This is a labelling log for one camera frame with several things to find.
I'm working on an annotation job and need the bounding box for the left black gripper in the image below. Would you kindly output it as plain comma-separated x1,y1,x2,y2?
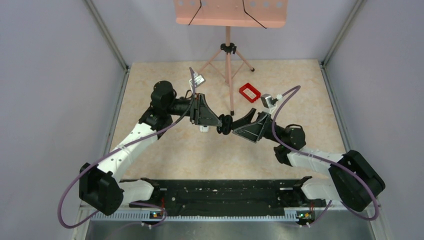
166,92,223,126

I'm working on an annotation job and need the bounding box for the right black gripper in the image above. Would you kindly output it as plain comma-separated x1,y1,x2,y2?
227,107,284,145

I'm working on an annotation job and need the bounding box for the white earbud charging case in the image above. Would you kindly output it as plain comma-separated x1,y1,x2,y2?
199,125,210,133

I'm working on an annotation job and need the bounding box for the black oval case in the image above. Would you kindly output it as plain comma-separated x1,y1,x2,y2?
216,114,233,135

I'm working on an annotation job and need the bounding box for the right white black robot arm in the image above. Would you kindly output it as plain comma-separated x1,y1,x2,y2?
229,108,386,212

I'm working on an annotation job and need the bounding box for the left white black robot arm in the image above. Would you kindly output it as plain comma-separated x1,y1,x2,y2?
78,80,223,216

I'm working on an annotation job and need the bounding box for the red plastic tray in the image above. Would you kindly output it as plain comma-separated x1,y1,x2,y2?
238,83,261,103

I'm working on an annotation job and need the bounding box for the pink music stand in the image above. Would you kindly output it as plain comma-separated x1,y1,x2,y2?
173,0,289,116

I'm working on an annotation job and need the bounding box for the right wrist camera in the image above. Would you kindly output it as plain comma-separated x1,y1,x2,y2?
260,93,278,109

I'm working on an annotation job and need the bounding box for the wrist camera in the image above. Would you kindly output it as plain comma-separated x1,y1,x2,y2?
194,73,206,88
260,93,278,109

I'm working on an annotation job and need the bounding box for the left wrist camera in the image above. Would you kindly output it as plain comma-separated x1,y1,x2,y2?
194,73,206,88

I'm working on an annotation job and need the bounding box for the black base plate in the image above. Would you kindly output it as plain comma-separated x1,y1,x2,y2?
128,178,327,219

